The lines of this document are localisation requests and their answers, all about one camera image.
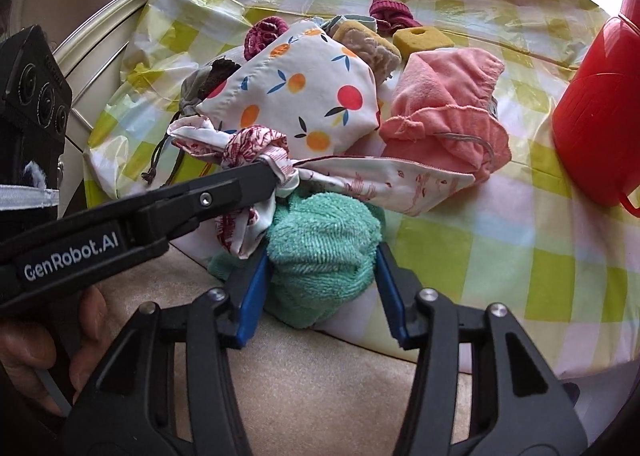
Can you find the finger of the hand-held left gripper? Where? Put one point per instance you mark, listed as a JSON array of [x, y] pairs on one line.
[[210, 198]]

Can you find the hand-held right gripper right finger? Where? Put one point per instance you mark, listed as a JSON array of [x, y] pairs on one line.
[[391, 296]]

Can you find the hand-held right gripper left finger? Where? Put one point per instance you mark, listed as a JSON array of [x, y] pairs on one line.
[[252, 296]]

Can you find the green terry towel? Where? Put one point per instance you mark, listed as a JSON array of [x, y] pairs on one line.
[[320, 246]]

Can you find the white red-print cloth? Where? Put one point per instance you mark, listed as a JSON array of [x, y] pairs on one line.
[[400, 181]]

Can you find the yellow sponge with white fleece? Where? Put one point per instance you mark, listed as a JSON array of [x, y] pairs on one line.
[[360, 44]]

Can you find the red plastic bucket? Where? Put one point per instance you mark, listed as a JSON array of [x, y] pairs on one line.
[[595, 101]]

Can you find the person's left hand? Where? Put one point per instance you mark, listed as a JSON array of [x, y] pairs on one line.
[[30, 351]]

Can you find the white cabinet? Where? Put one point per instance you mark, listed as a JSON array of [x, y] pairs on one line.
[[95, 66]]

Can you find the dark brown cloth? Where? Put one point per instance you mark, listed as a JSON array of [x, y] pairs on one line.
[[222, 70]]

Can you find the white fruit-print pouch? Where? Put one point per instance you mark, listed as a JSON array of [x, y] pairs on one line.
[[310, 96]]

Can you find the maroon knitted cloth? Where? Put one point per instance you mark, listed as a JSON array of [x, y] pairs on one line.
[[262, 36], [395, 14]]

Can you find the pink cloth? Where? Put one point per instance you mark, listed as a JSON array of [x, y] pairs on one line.
[[440, 101]]

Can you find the light blue cloth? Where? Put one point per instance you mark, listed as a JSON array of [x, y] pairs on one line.
[[362, 19]]

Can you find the yellow sponge with hole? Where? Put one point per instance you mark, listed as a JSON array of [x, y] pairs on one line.
[[425, 41]]

